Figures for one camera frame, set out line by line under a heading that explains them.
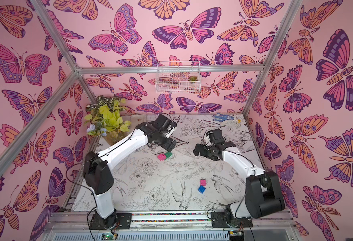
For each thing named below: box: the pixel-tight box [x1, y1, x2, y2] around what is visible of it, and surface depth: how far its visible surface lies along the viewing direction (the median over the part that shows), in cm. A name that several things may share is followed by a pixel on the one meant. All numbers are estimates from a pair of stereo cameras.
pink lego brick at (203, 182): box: [200, 179, 207, 187], surface depth 86 cm
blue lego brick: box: [197, 185, 206, 194], surface depth 85 cm
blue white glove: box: [212, 112, 242, 124], surface depth 119 cm
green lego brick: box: [164, 151, 173, 161], surface depth 99 cm
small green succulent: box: [187, 75, 199, 82], surface depth 94 cm
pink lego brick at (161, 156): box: [157, 153, 167, 161], surface depth 94 cm
